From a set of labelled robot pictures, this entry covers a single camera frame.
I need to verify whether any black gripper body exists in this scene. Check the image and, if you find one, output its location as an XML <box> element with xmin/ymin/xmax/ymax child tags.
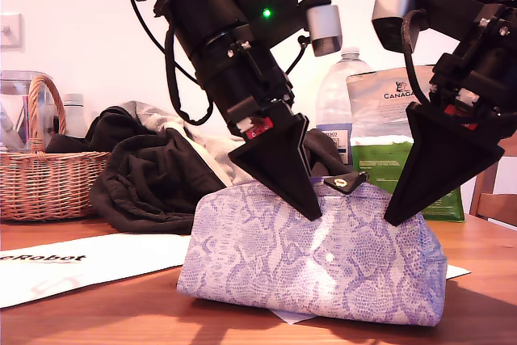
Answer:
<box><xmin>430</xmin><ymin>48</ymin><xmax>517</xmax><ymax>148</ymax></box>
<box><xmin>200</xmin><ymin>40</ymin><xmax>295</xmax><ymax>136</ymax></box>

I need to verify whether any black leather zipper pull tab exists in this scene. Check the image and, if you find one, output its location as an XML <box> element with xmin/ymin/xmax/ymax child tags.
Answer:
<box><xmin>322</xmin><ymin>171</ymin><xmax>371</xmax><ymax>196</ymax></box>

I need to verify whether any purple snakeskin zip pouch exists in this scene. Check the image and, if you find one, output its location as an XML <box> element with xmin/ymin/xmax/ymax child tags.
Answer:
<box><xmin>176</xmin><ymin>175</ymin><xmax>448</xmax><ymax>326</ymax></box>

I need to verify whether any large clear water bottle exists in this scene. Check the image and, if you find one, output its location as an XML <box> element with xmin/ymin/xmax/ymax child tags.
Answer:
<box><xmin>314</xmin><ymin>46</ymin><xmax>375</xmax><ymax>168</ymax></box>

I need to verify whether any silver green Canagan food bag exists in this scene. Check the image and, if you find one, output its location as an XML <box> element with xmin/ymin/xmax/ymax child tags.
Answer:
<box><xmin>346</xmin><ymin>65</ymin><xmax>466</xmax><ymax>224</ymax></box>

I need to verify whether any wooden chair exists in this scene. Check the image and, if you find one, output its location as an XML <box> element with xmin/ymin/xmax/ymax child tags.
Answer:
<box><xmin>468</xmin><ymin>138</ymin><xmax>517</xmax><ymax>233</ymax></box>

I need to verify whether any black and grey jacket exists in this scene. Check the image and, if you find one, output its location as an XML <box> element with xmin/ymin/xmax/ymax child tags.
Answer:
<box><xmin>46</xmin><ymin>100</ymin><xmax>352</xmax><ymax>236</ymax></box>

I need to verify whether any small white bottle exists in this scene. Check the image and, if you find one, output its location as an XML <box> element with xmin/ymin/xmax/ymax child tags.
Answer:
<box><xmin>62</xmin><ymin>93</ymin><xmax>86</xmax><ymax>139</ymax></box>

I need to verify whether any white sheet with LeRobot print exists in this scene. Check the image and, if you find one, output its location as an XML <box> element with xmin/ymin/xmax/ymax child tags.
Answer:
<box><xmin>0</xmin><ymin>234</ymin><xmax>191</xmax><ymax>309</ymax></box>

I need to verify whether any woven wicker basket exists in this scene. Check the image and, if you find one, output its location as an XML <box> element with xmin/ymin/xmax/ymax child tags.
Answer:
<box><xmin>0</xmin><ymin>74</ymin><xmax>112</xmax><ymax>223</ymax></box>

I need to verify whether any clear plastic jug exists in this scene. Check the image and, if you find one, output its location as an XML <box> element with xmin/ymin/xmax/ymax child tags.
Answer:
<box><xmin>0</xmin><ymin>69</ymin><xmax>57</xmax><ymax>152</ymax></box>

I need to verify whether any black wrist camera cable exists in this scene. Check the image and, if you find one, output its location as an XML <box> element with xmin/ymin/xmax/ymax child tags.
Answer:
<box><xmin>401</xmin><ymin>8</ymin><xmax>431</xmax><ymax>107</ymax></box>
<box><xmin>282</xmin><ymin>34</ymin><xmax>309</xmax><ymax>79</ymax></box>

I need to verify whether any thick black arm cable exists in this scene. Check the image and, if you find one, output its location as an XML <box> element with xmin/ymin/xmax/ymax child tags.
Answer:
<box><xmin>164</xmin><ymin>23</ymin><xmax>214</xmax><ymax>126</ymax></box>

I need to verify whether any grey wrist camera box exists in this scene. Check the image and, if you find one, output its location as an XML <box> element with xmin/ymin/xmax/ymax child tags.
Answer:
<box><xmin>371</xmin><ymin>0</ymin><xmax>429</xmax><ymax>54</ymax></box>
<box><xmin>298</xmin><ymin>0</ymin><xmax>343</xmax><ymax>58</ymax></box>

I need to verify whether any white wall switch plate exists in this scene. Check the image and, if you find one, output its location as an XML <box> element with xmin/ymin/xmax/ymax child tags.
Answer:
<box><xmin>0</xmin><ymin>13</ymin><xmax>25</xmax><ymax>50</ymax></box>

